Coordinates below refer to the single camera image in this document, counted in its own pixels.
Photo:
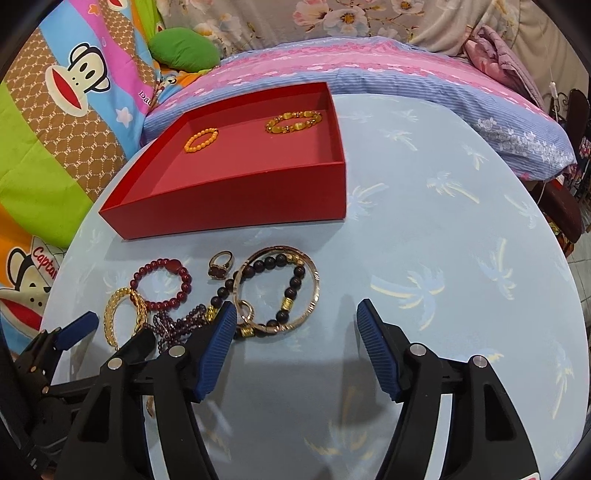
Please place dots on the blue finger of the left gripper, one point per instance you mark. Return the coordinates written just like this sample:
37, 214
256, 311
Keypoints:
76, 331

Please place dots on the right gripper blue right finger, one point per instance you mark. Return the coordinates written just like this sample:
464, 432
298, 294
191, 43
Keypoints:
486, 440

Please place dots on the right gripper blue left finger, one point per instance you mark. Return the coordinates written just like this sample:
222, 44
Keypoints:
217, 350

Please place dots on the thin rose gold bangle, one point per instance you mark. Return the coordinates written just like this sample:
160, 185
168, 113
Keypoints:
266, 260

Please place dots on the gold chain cuff bangle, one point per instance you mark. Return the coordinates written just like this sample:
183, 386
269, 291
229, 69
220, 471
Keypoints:
125, 314

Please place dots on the purple garnet bead strand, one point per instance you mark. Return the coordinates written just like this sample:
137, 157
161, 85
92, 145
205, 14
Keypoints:
170, 332

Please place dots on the red cardboard tray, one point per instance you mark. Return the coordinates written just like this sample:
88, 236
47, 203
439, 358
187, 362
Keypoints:
268, 157

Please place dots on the cartoon monkey colourful quilt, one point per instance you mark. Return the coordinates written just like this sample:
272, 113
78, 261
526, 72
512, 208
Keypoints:
73, 105

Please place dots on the dark wooden chair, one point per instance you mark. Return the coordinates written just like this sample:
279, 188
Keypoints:
557, 199

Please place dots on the pink and blue pillow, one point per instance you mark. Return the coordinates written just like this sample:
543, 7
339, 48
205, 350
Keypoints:
534, 146

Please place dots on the green cushion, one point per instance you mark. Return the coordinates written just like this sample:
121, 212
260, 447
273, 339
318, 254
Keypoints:
183, 49

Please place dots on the folded pink purple cloth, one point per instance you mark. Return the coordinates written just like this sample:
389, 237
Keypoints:
489, 53

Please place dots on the floral grey blanket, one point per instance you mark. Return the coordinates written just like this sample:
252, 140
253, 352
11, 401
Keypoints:
440, 27

